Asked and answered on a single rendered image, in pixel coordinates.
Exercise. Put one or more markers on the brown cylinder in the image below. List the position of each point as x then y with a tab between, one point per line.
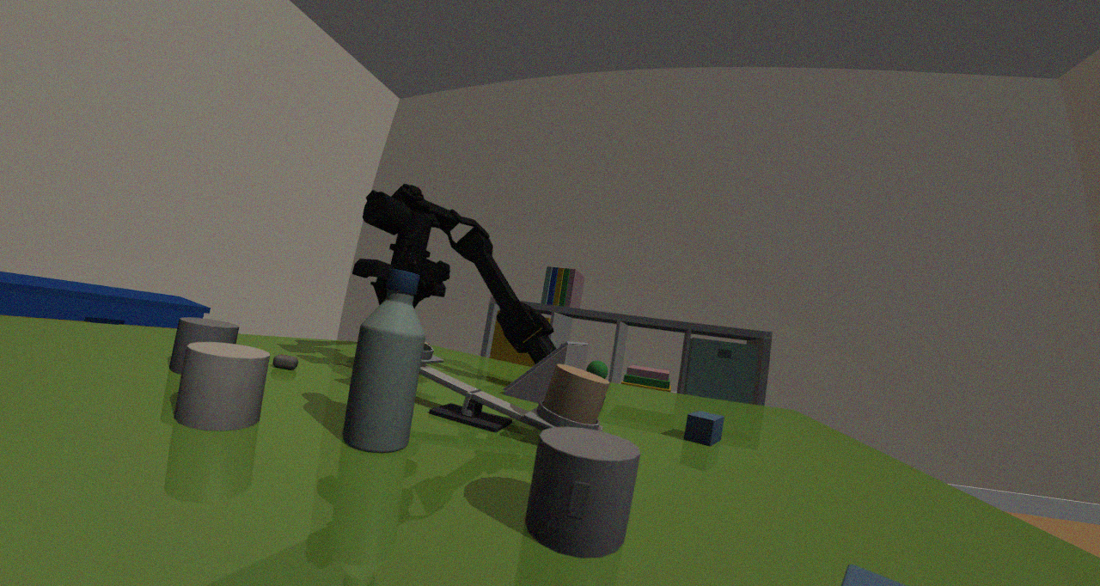
576	394

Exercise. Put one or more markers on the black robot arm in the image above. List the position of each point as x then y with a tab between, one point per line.
409	215

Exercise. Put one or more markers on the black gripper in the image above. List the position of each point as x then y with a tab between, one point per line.
376	268

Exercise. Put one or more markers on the dark grey pebble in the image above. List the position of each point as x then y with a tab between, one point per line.
285	362

